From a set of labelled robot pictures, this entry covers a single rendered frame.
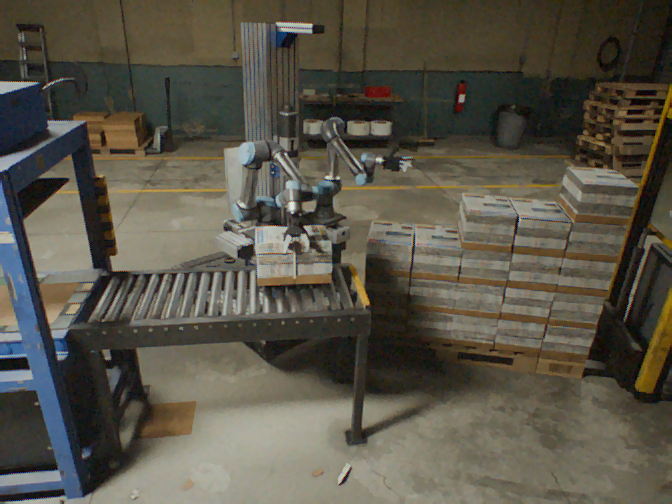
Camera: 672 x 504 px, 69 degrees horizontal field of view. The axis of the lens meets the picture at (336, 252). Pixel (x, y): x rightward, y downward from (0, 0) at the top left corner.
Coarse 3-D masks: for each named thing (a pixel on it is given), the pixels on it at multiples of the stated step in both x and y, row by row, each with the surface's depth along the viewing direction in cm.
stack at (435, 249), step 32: (384, 224) 329; (416, 224) 332; (384, 256) 306; (416, 256) 303; (448, 256) 300; (480, 256) 296; (512, 256) 294; (544, 256) 291; (384, 288) 315; (416, 288) 311; (448, 288) 308; (480, 288) 304; (512, 288) 302; (384, 320) 326; (416, 320) 322; (448, 320) 317; (480, 320) 314; (512, 320) 311; (384, 352) 335; (448, 352) 327; (480, 352) 323; (512, 352) 319
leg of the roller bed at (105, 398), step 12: (96, 360) 221; (96, 372) 224; (96, 384) 226; (108, 384) 232; (108, 396) 231; (108, 408) 233; (108, 420) 236; (108, 432) 239; (108, 444) 242; (120, 444) 247; (120, 456) 247
